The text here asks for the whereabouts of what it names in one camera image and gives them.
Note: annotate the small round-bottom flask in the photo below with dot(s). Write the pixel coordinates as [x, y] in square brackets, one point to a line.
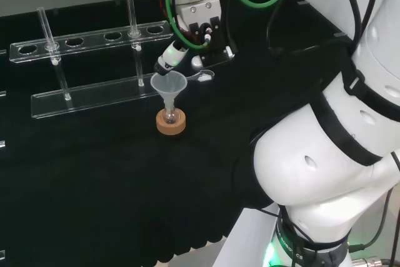
[170, 117]

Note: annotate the clear funnel stand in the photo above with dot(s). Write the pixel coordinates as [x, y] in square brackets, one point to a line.
[93, 40]

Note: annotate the black cloth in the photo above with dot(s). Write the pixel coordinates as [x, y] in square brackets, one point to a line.
[93, 185]

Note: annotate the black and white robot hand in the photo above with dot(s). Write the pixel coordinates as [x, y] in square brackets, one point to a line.
[200, 13]

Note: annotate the clear plastic funnel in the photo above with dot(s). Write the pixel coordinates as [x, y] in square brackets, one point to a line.
[168, 85]

